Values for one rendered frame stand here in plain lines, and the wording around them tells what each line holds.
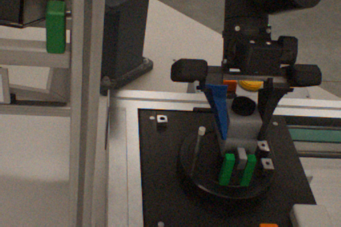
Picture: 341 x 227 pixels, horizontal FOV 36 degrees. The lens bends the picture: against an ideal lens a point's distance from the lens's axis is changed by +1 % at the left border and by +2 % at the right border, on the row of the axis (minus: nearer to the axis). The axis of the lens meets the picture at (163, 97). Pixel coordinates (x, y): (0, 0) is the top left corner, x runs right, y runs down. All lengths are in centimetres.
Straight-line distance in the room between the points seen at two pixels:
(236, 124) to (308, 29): 251
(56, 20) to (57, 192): 54
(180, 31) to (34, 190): 57
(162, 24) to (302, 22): 202
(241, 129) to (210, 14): 241
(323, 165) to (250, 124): 26
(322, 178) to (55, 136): 45
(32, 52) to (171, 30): 90
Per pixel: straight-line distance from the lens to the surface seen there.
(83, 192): 45
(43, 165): 89
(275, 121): 87
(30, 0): 40
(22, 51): 36
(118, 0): 92
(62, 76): 56
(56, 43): 35
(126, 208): 72
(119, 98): 87
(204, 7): 313
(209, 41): 123
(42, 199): 85
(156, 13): 130
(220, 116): 67
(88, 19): 34
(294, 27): 315
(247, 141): 69
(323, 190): 87
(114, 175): 74
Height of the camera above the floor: 152
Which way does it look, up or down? 39 degrees down
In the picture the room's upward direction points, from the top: 9 degrees clockwise
